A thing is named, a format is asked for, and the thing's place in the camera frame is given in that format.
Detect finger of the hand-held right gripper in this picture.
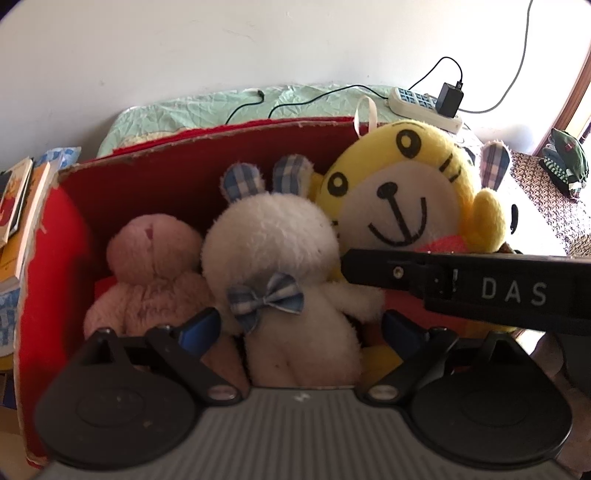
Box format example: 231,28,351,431
342,248,419,296

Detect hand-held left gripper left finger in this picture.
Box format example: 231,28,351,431
69,308,244,407

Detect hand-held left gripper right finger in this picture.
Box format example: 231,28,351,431
358,310,541,405

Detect yellow tiger plush toy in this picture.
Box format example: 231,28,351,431
314,97,518,384

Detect pink bear plush toy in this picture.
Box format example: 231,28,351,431
83,213,252,393

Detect red cardboard box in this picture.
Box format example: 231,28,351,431
14,117,384,469

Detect folded dark green clothes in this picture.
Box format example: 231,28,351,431
541,127,591,200

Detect white power strip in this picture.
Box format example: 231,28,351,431
387,87,463,134

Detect black power adapter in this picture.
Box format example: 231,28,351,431
436,82,465,118

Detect blue checkered towel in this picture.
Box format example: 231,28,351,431
0,146,83,348

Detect stack of books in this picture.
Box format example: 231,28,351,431
0,161,51,294

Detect cartoon bear cover book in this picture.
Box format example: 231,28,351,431
0,157,35,247

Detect black charging cable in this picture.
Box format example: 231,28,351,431
225,56,465,125

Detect grey power cable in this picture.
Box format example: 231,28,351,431
462,0,535,114

